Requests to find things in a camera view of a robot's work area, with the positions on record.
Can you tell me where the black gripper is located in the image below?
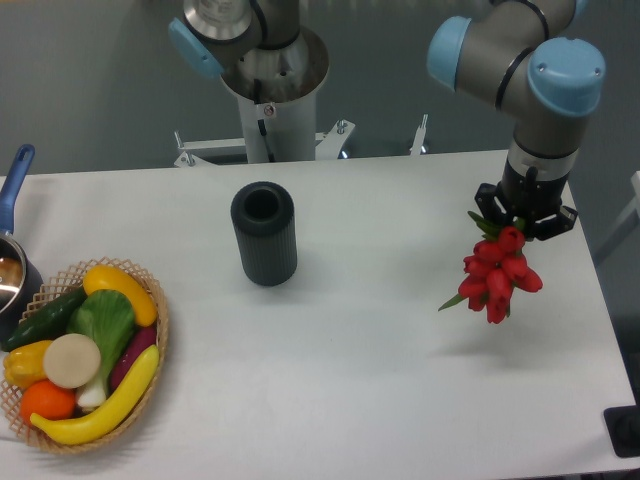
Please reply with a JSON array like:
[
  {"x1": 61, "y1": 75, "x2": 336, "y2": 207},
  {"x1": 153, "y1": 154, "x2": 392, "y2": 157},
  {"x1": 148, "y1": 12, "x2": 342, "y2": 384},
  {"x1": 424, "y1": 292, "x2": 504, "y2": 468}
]
[{"x1": 474, "y1": 159, "x2": 578, "y2": 241}]

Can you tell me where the red tulip bouquet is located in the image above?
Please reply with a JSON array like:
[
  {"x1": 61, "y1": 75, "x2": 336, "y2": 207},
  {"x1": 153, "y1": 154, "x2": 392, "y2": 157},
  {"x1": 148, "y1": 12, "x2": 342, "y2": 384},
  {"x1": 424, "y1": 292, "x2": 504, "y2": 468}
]
[{"x1": 439, "y1": 211, "x2": 543, "y2": 325}]

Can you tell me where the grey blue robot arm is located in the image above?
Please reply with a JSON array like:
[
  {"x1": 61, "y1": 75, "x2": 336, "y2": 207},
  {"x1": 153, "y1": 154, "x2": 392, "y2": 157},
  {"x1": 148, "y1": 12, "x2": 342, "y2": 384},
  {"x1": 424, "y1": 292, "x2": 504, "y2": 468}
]
[{"x1": 168, "y1": 1, "x2": 606, "y2": 240}]

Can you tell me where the black device at table edge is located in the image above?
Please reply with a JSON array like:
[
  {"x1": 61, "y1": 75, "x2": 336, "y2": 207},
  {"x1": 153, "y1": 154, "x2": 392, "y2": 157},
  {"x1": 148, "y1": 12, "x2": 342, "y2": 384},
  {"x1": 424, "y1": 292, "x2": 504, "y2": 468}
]
[{"x1": 603, "y1": 405, "x2": 639, "y2": 458}]

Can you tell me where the dark grey ribbed vase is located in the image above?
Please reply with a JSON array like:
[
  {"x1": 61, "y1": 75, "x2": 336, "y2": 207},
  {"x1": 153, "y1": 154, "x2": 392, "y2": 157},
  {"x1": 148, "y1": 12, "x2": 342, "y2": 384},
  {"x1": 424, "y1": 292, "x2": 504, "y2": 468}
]
[{"x1": 230, "y1": 181, "x2": 298, "y2": 287}]

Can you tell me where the purple eggplant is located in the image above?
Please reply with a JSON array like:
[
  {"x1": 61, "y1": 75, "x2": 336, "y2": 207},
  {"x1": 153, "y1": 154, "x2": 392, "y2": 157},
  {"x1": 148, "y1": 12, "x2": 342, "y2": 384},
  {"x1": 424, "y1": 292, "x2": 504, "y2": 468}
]
[{"x1": 109, "y1": 326, "x2": 156, "y2": 392}]

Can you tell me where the green bok choy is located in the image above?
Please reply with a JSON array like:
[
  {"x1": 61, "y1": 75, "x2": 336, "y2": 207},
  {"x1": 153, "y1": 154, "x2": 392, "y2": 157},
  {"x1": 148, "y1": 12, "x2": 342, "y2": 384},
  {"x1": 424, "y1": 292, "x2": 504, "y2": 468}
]
[{"x1": 66, "y1": 290, "x2": 135, "y2": 412}]

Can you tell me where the woven wicker basket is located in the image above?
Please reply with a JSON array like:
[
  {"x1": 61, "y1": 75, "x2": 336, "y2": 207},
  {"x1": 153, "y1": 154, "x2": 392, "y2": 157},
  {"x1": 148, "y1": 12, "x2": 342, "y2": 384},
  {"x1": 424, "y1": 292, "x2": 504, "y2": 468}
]
[{"x1": 1, "y1": 257, "x2": 169, "y2": 455}]

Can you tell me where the beige round disc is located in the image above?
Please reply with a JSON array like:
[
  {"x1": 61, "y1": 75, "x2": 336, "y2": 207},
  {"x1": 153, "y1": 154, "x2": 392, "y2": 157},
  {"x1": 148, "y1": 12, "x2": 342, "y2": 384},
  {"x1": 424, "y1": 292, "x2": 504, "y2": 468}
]
[{"x1": 43, "y1": 334, "x2": 101, "y2": 389}]

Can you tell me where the green cucumber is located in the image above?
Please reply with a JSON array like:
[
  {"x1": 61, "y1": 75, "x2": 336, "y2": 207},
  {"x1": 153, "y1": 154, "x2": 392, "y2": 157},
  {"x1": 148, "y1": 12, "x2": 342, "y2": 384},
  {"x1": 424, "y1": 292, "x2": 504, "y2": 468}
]
[{"x1": 1, "y1": 288, "x2": 87, "y2": 352}]

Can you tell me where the yellow banana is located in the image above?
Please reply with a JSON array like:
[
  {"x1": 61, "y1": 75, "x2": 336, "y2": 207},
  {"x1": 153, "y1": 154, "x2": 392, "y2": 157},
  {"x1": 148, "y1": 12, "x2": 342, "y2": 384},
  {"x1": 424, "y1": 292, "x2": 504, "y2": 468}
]
[{"x1": 30, "y1": 345, "x2": 160, "y2": 446}]

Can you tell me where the orange fruit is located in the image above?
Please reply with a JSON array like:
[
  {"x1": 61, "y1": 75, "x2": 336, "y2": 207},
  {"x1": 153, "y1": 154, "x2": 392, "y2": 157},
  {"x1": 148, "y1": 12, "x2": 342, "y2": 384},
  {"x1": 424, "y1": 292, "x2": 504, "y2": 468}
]
[{"x1": 20, "y1": 380, "x2": 76, "y2": 424}]

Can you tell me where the yellow bell pepper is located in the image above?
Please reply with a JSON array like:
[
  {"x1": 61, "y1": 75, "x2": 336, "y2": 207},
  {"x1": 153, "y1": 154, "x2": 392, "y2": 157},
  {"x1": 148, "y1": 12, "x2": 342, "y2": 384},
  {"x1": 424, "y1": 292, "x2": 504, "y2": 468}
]
[{"x1": 3, "y1": 340, "x2": 53, "y2": 390}]

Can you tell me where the white metal frame bracket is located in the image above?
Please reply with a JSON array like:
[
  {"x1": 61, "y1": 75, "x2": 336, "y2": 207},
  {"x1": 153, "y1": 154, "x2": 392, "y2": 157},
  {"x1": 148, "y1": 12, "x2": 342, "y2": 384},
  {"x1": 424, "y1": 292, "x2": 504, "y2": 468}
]
[{"x1": 173, "y1": 113, "x2": 429, "y2": 168}]

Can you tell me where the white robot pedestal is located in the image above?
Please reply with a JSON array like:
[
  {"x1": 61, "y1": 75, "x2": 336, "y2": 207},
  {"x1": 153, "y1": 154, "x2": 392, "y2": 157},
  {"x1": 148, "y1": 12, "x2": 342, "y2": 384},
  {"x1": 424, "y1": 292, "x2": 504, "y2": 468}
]
[{"x1": 222, "y1": 26, "x2": 329, "y2": 164}]

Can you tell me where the black cable on pedestal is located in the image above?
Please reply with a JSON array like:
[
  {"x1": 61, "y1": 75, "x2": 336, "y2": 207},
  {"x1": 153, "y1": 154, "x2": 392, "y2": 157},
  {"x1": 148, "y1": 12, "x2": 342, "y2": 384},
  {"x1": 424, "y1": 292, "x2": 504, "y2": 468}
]
[{"x1": 252, "y1": 78, "x2": 276, "y2": 164}]

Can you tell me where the blue handled saucepan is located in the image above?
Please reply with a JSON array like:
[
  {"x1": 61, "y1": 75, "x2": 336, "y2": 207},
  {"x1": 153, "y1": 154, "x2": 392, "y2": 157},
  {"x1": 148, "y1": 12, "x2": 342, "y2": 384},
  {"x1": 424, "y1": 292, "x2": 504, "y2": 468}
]
[{"x1": 1, "y1": 144, "x2": 43, "y2": 342}]

